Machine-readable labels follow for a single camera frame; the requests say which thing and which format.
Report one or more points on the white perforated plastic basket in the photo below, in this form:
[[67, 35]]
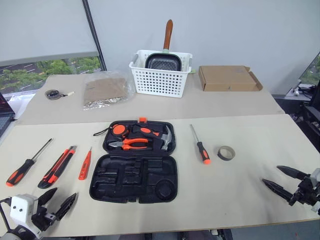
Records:
[[160, 82]]

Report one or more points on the long shaft black orange screwdriver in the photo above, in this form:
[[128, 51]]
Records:
[[18, 175]]

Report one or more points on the brown cardboard box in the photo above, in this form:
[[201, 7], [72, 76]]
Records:
[[225, 77]]

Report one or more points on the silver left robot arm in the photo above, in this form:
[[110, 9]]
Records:
[[10, 236]]

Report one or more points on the white roller blind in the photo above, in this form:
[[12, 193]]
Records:
[[45, 27]]

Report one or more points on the small round dark case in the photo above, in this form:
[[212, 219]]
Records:
[[52, 94]]

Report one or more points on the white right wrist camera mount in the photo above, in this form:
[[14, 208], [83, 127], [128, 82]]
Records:
[[316, 175]]

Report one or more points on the dark laptop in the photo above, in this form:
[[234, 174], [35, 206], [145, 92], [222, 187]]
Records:
[[5, 120]]

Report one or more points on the black tool case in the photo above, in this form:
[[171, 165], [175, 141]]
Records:
[[112, 187]]

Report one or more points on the orange black tape measure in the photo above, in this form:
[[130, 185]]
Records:
[[118, 130]]

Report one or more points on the grey tape roll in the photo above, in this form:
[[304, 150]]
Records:
[[220, 155]]

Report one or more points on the clear bag with brown cardboard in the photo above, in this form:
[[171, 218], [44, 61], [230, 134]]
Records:
[[105, 90]]

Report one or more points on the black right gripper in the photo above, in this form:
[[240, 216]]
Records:
[[305, 192]]

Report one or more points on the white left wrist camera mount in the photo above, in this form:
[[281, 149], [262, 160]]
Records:
[[21, 207]]

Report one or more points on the short shaft black orange screwdriver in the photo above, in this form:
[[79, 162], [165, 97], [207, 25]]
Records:
[[203, 152]]

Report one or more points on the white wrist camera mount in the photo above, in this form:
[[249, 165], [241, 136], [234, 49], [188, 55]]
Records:
[[21, 207], [316, 175]]

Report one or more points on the black slanted window post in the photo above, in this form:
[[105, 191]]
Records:
[[93, 27]]

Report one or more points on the orange black utility knife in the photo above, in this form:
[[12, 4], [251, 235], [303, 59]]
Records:
[[55, 172]]

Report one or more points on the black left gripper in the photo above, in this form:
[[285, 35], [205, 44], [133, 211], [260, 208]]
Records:
[[43, 220]]

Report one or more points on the orange voltage tester pen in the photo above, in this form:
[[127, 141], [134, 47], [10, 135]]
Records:
[[84, 167]]

